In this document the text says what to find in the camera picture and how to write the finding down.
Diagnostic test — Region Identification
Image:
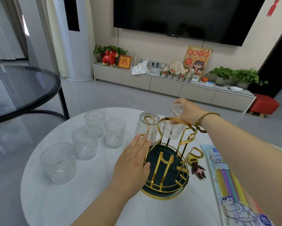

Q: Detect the red hanging wall decoration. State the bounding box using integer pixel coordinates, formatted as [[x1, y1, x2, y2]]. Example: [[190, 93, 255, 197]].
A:
[[266, 0, 282, 17]]

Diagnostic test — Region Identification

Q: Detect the white router with antennas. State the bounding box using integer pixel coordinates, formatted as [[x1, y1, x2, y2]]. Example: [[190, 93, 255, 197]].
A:
[[134, 56, 148, 67]]

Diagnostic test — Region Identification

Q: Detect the black wall television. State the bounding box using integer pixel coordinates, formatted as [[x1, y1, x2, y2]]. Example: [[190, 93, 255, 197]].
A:
[[113, 0, 267, 47]]

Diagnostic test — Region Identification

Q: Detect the person's right forearm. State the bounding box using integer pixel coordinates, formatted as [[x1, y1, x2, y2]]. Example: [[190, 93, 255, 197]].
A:
[[199, 113, 282, 226]]

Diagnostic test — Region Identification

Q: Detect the braided wrist bracelet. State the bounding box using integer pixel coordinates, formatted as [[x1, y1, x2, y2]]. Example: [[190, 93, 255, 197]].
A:
[[194, 112, 222, 134]]

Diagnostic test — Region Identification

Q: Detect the round white decorative plate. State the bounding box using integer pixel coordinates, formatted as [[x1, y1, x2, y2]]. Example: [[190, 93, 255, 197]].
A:
[[168, 60, 185, 75]]

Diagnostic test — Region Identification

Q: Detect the cream curtain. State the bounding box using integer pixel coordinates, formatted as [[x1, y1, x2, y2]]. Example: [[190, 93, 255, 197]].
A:
[[45, 0, 67, 78]]

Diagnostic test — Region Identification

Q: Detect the white sheer curtain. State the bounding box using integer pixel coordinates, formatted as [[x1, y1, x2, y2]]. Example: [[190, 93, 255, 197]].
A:
[[0, 0, 26, 61]]

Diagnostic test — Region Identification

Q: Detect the white crumpled tissue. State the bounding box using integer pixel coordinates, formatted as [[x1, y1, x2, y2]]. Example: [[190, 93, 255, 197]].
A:
[[131, 62, 148, 75]]

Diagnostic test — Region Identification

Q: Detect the person's right hand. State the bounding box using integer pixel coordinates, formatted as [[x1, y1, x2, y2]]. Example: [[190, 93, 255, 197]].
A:
[[174, 98, 208, 126]]

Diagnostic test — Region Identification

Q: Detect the pack of pastel straws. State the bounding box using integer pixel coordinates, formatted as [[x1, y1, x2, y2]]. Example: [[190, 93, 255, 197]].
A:
[[200, 144, 276, 226]]

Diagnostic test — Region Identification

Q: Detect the red square stool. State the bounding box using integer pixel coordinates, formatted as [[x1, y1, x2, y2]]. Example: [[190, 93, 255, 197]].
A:
[[248, 93, 280, 118]]

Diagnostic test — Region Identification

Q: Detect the gold framed cartoon poster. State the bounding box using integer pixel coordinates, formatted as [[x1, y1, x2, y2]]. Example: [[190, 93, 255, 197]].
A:
[[183, 46, 212, 79]]

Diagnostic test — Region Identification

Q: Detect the person's left forearm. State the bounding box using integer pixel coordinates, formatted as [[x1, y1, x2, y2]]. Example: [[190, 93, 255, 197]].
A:
[[70, 183, 142, 226]]

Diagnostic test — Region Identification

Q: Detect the red bull plush toy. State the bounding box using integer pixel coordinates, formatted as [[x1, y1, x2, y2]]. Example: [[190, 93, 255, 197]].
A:
[[102, 50, 119, 67]]

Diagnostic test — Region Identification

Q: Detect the small orange framed picture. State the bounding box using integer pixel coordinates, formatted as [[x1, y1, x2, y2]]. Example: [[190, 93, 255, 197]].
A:
[[117, 54, 133, 69]]

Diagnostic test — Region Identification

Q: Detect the green plant in glass pot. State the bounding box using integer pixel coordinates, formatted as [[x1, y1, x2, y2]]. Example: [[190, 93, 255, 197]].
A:
[[205, 66, 234, 87]]

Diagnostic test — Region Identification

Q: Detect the long grey television cabinet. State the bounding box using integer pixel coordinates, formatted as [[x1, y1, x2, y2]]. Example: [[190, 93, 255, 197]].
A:
[[93, 62, 257, 113]]

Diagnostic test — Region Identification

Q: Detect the green leafy potted plant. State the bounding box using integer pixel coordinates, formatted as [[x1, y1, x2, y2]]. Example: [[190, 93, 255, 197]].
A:
[[93, 44, 128, 62]]

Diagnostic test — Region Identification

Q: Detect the gold cup rack green tray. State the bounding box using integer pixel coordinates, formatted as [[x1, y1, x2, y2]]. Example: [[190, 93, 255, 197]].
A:
[[140, 117, 204, 201]]

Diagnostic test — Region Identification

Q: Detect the white power strip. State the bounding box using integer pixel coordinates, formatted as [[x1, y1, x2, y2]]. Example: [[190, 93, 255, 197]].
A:
[[147, 60, 168, 69]]

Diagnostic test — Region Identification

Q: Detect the group of small figurines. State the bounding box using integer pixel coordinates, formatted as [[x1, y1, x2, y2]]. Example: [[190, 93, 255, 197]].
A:
[[159, 67, 195, 83]]

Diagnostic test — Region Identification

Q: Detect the clear embossed drinking glass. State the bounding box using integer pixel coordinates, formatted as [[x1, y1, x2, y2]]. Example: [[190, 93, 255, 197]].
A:
[[71, 126, 99, 161], [134, 112, 161, 147], [104, 118, 126, 149], [40, 142, 77, 185], [159, 103, 184, 141], [84, 110, 106, 138]]

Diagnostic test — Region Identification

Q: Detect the small brown figurine toy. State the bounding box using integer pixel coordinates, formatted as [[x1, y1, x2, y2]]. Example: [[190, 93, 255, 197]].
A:
[[187, 155, 207, 180]]

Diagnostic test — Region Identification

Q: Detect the dark door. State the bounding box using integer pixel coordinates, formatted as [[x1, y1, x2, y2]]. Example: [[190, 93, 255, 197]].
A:
[[247, 21, 282, 100]]

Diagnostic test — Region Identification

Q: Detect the trailing green potted plant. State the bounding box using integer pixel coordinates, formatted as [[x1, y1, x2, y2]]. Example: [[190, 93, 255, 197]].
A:
[[232, 68, 269, 90]]

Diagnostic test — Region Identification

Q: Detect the round dark glass table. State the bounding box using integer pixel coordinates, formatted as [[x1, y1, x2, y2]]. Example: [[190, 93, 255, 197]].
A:
[[0, 64, 70, 126]]

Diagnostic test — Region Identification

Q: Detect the person's left hand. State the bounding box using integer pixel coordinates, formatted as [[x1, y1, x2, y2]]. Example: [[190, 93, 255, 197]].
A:
[[110, 134, 153, 198]]

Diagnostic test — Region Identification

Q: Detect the white standing air conditioner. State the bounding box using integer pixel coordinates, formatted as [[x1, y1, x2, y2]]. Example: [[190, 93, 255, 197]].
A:
[[52, 0, 96, 82]]

